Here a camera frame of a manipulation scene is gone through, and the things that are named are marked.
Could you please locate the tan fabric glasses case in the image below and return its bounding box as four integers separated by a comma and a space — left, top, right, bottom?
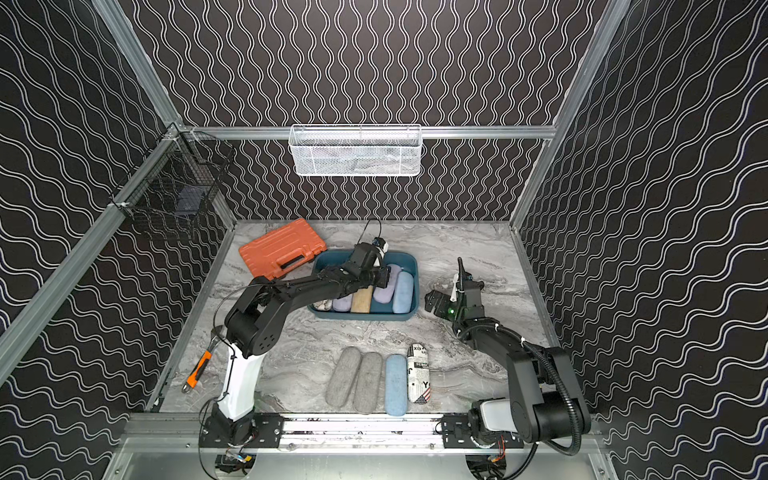
350, 286, 374, 314

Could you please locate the aluminium corner post left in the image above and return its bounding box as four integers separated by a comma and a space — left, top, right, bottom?
92, 0, 183, 126

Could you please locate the black wire basket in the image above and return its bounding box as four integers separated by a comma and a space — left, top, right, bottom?
113, 132, 235, 240

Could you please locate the newspaper print glasses case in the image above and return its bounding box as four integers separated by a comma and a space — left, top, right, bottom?
406, 343, 431, 404

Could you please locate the lavender glasses case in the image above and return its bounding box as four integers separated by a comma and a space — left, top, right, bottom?
332, 294, 353, 313

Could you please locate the teal plastic storage box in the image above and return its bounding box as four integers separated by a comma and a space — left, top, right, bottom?
307, 251, 420, 321

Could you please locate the aluminium left side rail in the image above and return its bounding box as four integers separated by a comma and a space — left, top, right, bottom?
1, 124, 181, 381

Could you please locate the aluminium corner post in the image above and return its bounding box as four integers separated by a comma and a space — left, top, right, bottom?
510, 0, 631, 231
92, 0, 183, 126

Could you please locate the marble print glasses case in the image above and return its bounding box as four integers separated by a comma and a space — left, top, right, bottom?
313, 299, 333, 312

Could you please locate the aluminium back crossbar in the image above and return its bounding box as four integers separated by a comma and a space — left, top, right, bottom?
184, 124, 556, 141

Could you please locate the orange plastic tool case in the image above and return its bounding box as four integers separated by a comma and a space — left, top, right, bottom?
239, 219, 327, 280

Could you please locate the purple glasses case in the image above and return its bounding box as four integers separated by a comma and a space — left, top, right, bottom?
373, 264, 402, 304

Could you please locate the light blue glasses case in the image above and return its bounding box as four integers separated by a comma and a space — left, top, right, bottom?
392, 270, 414, 315

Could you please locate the aluminium corner post right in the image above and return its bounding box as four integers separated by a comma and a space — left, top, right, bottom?
510, 0, 631, 231

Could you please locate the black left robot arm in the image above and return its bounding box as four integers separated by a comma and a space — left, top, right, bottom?
217, 237, 389, 421

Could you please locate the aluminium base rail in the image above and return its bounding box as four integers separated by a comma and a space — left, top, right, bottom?
119, 411, 601, 457

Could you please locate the white wire basket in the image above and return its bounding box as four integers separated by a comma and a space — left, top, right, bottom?
288, 124, 423, 177

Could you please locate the orange handled wrench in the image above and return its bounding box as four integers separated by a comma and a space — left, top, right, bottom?
181, 325, 223, 394

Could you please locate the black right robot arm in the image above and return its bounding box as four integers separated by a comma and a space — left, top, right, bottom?
425, 279, 591, 456

